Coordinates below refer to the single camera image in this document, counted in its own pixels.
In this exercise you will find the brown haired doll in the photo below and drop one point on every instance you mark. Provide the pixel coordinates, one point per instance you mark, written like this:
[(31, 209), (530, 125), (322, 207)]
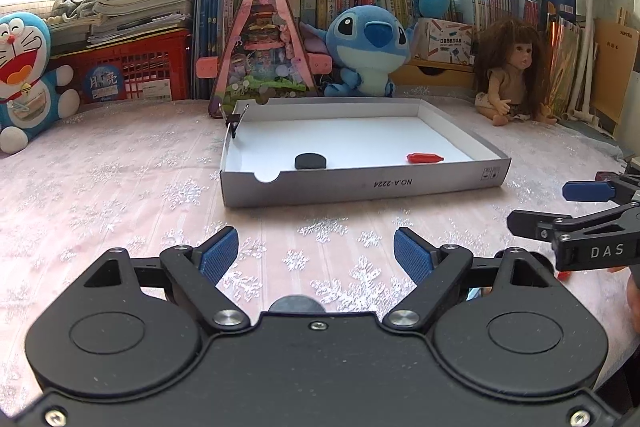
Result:
[(515, 67)]

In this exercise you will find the pink triangular dollhouse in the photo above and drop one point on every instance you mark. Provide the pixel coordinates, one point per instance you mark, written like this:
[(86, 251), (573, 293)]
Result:
[(265, 47)]

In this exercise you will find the red plastic crate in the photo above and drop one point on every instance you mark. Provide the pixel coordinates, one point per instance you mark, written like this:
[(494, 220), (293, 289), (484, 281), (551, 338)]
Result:
[(150, 67)]

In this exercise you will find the wooden drawer unit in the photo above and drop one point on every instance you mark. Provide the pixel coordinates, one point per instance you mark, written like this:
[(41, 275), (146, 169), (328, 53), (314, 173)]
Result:
[(435, 74)]

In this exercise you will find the row of thin blue books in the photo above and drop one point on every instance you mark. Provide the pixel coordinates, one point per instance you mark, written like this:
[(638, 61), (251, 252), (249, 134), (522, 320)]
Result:
[(212, 17)]

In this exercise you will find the blue alien plush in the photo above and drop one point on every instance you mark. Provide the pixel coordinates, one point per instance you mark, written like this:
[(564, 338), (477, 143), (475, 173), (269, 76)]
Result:
[(365, 42)]

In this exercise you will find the red plastic cap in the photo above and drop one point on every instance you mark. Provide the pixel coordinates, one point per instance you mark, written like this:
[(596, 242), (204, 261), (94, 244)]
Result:
[(424, 157)]

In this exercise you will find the shiny colourful sheets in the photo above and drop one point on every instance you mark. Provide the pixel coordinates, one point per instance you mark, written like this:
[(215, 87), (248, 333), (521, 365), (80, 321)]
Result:
[(562, 62)]

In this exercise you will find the black round disc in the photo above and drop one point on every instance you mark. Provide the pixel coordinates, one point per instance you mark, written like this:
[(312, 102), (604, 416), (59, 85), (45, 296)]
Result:
[(309, 161)]

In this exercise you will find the blue robot cat plush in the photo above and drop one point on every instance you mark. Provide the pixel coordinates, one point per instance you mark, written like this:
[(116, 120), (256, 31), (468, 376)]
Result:
[(25, 77)]

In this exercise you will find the blue plush ball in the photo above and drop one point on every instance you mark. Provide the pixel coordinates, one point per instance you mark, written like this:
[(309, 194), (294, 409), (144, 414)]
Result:
[(434, 2)]

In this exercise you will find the white cardboard box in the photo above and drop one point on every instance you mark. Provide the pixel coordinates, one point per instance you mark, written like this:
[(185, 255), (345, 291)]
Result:
[(360, 137)]

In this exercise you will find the white pipe rack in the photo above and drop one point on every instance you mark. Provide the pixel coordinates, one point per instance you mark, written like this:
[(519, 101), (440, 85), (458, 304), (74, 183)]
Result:
[(587, 47)]

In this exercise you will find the pink snowflake tablecloth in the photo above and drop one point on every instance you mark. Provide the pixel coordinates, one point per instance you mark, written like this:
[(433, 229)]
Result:
[(125, 187)]

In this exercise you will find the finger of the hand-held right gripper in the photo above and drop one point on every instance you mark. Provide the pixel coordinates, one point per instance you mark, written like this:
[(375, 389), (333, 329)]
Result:
[(525, 223), (590, 191)]

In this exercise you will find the brown paper envelope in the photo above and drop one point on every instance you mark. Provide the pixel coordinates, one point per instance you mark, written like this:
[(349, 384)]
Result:
[(617, 72)]

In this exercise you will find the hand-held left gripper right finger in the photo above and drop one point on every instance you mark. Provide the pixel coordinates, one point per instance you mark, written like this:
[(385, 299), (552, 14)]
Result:
[(414, 257)]

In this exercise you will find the black binder clip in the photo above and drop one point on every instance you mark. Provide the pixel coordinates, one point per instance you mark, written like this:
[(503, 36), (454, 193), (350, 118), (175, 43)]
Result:
[(233, 123)]

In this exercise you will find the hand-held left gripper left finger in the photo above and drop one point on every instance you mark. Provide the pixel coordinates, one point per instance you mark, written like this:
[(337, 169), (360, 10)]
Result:
[(219, 257)]

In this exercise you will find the white pencil print carton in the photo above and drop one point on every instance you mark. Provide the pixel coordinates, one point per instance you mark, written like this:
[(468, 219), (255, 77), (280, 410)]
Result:
[(445, 39)]

